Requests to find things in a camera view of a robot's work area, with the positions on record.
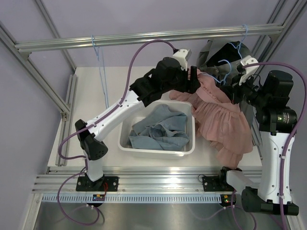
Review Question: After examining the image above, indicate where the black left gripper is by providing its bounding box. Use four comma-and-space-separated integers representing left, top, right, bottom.
161, 64, 200, 93

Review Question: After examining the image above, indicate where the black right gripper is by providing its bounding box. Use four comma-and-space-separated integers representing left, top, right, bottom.
221, 71, 270, 109

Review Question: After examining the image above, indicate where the blue wire hanger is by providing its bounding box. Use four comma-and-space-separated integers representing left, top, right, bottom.
228, 24, 248, 59
91, 35, 109, 108
200, 59, 232, 85

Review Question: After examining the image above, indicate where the grey pleated skirt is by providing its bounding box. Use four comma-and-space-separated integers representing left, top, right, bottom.
196, 39, 256, 125

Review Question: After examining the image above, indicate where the pink ruffled skirt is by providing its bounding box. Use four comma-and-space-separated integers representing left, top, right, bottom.
169, 73, 253, 169

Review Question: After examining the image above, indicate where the blue denim skirt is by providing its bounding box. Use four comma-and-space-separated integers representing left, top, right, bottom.
127, 104, 190, 151

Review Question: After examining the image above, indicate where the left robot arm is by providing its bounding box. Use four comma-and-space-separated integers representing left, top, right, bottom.
75, 57, 200, 191

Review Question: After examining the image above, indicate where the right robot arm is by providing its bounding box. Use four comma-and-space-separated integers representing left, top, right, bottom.
215, 70, 299, 216

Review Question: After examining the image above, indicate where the white plastic basket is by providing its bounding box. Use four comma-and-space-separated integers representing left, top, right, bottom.
118, 100, 196, 160

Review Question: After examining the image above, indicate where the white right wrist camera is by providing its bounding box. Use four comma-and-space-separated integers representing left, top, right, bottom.
237, 55, 259, 86

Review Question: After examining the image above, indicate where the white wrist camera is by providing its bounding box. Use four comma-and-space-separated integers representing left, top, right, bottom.
172, 49, 191, 71
237, 55, 259, 86

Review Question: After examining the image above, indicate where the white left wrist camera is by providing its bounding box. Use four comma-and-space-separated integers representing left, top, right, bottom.
172, 49, 191, 71

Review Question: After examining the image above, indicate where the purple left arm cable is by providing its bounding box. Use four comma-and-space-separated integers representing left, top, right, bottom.
57, 40, 176, 227

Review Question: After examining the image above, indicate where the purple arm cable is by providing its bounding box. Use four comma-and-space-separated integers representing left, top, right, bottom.
232, 61, 300, 230
57, 40, 176, 227

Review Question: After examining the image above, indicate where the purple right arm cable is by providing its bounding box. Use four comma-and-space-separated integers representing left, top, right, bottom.
232, 61, 300, 230

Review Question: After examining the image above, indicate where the aluminium hanging rail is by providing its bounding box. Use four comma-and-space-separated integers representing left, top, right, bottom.
15, 23, 284, 53

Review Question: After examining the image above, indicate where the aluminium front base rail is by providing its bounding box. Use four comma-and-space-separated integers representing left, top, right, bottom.
32, 165, 292, 192

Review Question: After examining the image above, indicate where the white slotted cable duct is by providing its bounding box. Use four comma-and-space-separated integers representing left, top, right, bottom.
42, 193, 222, 204

